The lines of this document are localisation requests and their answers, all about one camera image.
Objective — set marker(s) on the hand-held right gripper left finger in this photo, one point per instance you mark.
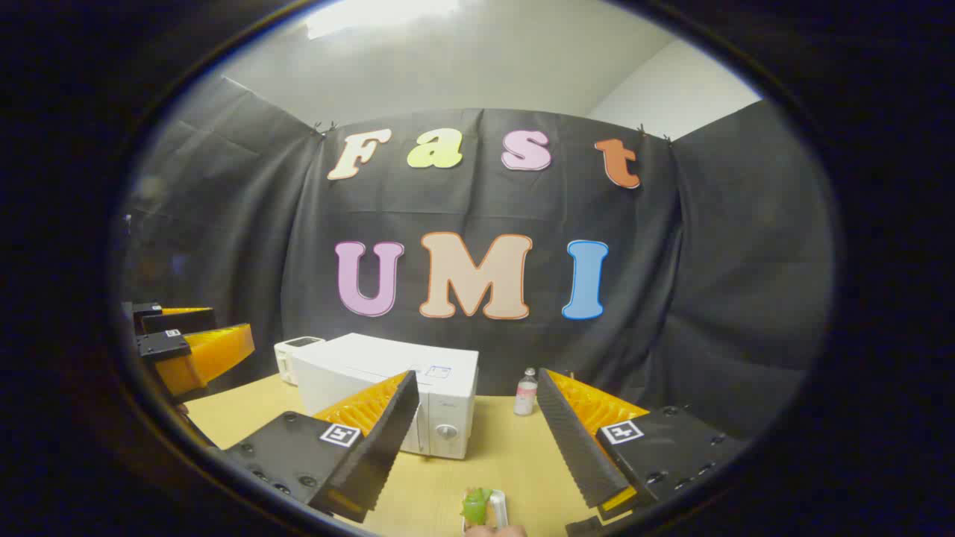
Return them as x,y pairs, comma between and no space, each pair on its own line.
388,440

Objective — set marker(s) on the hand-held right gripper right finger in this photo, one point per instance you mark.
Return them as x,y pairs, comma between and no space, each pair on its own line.
574,447

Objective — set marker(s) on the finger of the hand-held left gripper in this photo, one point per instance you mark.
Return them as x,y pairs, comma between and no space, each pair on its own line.
179,322
160,347

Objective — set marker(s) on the white microwave oven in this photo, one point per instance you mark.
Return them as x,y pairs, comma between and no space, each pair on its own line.
373,362

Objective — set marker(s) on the green lettuce bread roll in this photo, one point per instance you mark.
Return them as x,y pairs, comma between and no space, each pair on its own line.
475,507

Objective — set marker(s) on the small clear bottle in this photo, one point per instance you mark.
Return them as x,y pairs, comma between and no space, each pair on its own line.
525,395

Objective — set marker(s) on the white rectangular tray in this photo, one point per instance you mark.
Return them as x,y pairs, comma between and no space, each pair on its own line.
499,509

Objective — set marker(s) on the white toaster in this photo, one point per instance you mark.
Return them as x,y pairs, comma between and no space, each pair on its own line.
287,359

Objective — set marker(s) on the black backdrop cloth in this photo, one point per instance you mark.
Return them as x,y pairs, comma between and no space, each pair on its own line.
671,261

